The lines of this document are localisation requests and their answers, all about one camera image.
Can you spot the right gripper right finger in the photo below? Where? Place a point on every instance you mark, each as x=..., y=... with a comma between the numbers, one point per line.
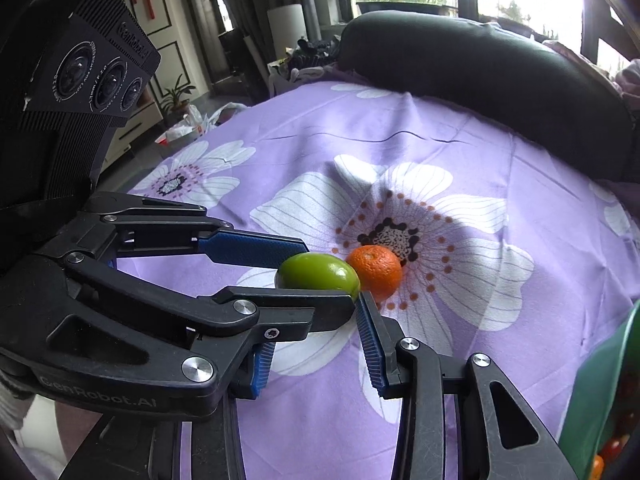
x=465, y=412

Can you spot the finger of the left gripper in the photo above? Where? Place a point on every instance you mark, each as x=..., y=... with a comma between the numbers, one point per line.
x=276, y=314
x=256, y=250

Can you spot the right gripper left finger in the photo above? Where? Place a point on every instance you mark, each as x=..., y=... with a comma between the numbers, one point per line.
x=132, y=448

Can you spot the green round fruit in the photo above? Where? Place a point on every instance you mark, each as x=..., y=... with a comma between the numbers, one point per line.
x=312, y=270

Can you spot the large orange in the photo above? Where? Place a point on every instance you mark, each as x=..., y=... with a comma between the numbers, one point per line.
x=597, y=468

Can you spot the large red tomato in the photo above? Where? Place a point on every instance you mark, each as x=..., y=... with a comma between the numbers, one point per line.
x=612, y=448

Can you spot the small orange tangerine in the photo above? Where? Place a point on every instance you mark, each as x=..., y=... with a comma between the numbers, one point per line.
x=378, y=269

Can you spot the green plastic bowl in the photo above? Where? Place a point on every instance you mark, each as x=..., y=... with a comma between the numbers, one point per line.
x=605, y=403

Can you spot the potted plant on floor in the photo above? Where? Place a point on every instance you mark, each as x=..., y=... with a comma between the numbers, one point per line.
x=177, y=99

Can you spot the purple floral tablecloth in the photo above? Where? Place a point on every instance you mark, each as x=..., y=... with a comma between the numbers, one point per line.
x=503, y=249

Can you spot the white cylinder bin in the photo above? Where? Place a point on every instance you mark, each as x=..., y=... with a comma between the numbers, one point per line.
x=287, y=25

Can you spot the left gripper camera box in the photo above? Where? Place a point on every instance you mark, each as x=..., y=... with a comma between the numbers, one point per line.
x=71, y=73

